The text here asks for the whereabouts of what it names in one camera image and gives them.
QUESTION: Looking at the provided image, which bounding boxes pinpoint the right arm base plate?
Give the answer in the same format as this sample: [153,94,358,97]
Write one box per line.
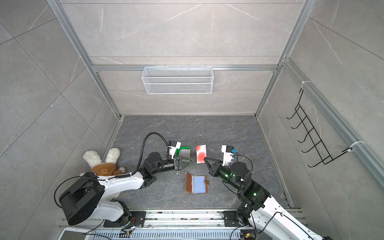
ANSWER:
[222,210,251,227]

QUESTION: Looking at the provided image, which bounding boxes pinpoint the brown leather card holder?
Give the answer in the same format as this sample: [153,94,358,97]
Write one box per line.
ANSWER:
[186,173,210,194]

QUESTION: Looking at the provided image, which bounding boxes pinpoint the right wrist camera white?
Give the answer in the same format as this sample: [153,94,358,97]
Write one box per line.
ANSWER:
[221,145,236,166]

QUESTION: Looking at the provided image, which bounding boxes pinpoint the white device at bottom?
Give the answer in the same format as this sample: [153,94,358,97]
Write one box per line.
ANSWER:
[58,227,91,240]

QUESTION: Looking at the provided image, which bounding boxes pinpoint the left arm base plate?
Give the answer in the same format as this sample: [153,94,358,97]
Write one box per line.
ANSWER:
[103,211,147,228]

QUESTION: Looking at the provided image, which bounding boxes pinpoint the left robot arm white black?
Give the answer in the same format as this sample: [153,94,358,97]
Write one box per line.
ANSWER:
[59,152,193,227]

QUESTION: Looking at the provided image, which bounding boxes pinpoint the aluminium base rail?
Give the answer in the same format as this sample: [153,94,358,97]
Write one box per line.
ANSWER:
[58,209,267,240]

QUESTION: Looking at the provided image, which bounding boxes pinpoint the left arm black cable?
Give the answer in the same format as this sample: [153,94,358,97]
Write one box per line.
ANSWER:
[131,131,169,176]

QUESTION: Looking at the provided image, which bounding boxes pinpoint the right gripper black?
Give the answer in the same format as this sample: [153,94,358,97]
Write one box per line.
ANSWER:
[204,156,244,193]

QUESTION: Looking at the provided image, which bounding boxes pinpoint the white brown plush toy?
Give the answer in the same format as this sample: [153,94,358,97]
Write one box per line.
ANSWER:
[79,147,126,201]

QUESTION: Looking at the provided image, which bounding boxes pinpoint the black wire hook rack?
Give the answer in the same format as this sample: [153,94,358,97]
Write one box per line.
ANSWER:
[286,89,353,168]

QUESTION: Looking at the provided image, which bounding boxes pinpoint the stack of credit cards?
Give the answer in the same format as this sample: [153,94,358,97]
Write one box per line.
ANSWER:
[179,149,191,158]

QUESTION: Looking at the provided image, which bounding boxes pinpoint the green plastic card tray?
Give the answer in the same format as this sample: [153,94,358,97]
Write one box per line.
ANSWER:
[175,147,191,158]

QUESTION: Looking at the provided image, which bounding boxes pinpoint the white wire mesh basket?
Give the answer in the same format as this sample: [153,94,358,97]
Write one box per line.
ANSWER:
[142,67,214,95]

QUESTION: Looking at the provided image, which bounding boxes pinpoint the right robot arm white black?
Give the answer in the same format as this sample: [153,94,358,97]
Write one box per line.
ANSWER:
[204,157,331,240]

